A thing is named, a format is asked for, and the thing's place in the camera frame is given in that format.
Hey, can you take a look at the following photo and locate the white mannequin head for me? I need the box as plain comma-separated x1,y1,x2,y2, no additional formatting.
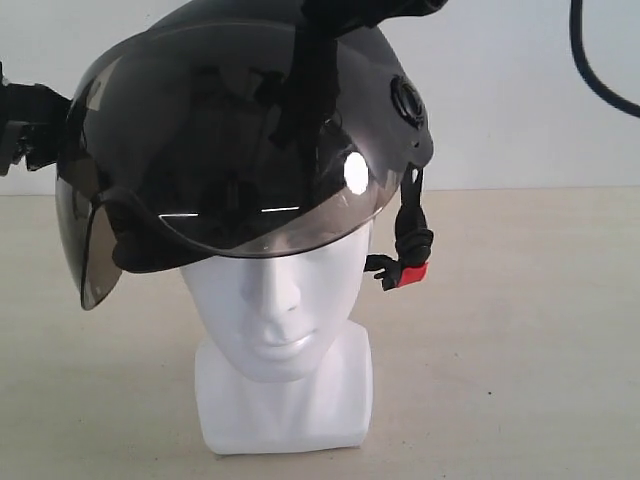
181,225,374,455

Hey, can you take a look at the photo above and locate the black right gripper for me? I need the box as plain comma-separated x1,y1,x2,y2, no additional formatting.
270,0,448,150

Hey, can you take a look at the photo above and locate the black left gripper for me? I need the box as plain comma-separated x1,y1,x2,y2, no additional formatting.
1,65,70,176

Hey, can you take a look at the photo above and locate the black helmet with tinted visor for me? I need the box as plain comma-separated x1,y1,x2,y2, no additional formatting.
55,1,434,310

